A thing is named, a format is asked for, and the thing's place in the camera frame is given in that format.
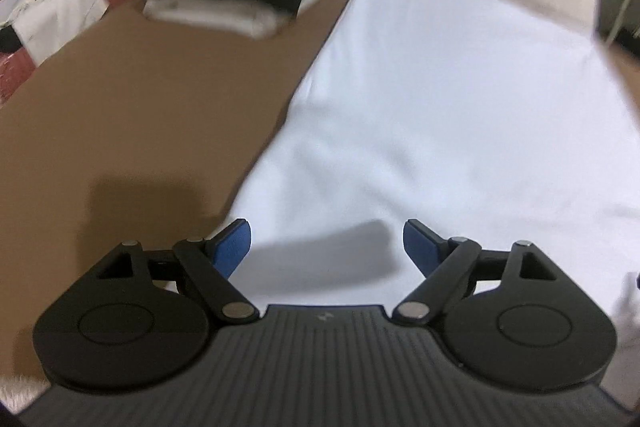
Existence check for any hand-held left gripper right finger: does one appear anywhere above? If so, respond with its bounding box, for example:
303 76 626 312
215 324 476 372
392 218 561 325

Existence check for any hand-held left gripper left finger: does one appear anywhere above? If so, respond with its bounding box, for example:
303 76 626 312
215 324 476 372
95 218 261 325

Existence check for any white t-shirt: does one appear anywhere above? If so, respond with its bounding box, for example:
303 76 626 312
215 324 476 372
219 0 640 335

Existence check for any person's left forearm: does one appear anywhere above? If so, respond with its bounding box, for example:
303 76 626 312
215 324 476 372
0 373 51 413

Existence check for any cream printed crumpled garment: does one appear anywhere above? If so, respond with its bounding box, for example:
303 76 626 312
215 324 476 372
9 0 110 64

